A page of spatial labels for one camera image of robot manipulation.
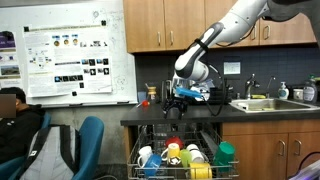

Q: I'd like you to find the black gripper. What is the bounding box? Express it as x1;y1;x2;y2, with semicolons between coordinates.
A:
161;96;188;120

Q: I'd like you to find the wooden base cabinet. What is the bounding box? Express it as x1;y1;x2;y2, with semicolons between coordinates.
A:
221;119;320;180

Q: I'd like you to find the small white jar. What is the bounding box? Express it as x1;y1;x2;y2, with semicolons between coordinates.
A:
292;88;305;102

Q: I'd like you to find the chrome faucet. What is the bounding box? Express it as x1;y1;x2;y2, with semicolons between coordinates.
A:
244;73;262;100

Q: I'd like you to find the thin chrome tap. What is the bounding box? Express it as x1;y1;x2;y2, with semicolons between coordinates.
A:
266;75;277;100

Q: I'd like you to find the blue chair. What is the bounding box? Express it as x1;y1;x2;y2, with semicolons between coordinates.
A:
0;111;53;180
71;115;105;180

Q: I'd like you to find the yellow mug white base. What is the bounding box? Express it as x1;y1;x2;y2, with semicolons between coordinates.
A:
160;143;182;167

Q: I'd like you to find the small purple poster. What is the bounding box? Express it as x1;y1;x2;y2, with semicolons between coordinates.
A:
0;30;22;88

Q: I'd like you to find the whiteboard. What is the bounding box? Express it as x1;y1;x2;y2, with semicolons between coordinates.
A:
0;0;138;108

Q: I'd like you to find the white mug blue print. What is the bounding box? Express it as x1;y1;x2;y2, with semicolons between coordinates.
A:
137;145;154;169

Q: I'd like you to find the blue cup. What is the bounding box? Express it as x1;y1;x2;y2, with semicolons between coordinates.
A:
174;86;204;100

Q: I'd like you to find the red plastic bowl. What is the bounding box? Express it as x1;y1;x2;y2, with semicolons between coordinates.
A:
165;136;184;149

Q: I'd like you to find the white wall sign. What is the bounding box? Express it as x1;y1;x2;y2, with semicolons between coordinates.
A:
223;61;242;76

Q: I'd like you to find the white soap pump bottle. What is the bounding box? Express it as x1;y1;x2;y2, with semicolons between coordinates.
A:
277;81;290;101

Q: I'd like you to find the large yellow cup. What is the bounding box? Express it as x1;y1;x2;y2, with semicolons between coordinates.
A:
188;162;213;180

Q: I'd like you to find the steel sink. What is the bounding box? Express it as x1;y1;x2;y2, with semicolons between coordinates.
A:
229;98;320;114

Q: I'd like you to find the white mug black band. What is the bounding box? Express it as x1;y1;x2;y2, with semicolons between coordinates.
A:
185;143;205;164

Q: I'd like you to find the seated person black hoodie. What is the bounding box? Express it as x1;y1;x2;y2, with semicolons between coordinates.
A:
0;86;46;164

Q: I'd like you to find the grey black backpack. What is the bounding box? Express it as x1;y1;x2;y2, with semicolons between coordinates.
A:
18;124;81;180

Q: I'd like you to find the blue plastic bowl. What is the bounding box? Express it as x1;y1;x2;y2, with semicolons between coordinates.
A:
143;153;163;177

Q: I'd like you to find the large white research poster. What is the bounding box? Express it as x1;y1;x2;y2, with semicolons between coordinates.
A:
23;24;113;98

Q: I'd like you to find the clear plastic bag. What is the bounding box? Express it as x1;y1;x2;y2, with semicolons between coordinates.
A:
191;79;216;101

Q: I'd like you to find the green plastic cup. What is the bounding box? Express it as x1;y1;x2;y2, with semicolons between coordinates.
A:
213;141;236;168

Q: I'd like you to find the dark dish soap bottle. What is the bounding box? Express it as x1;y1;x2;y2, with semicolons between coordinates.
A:
302;74;318;104

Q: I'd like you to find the wire dishwasher rack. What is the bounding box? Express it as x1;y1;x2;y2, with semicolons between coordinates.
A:
126;124;240;180

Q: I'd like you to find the white purple object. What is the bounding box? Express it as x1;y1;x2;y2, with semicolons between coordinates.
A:
288;151;320;180

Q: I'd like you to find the black dish drainer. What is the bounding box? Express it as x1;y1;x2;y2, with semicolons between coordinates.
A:
186;79;234;106

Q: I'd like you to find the small blue box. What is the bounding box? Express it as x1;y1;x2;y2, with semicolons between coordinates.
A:
137;91;148;104

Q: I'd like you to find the lime green cup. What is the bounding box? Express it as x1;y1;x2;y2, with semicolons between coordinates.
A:
179;148;193;169

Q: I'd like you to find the wooden wall cabinet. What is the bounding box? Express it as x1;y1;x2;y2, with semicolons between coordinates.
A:
123;0;318;54

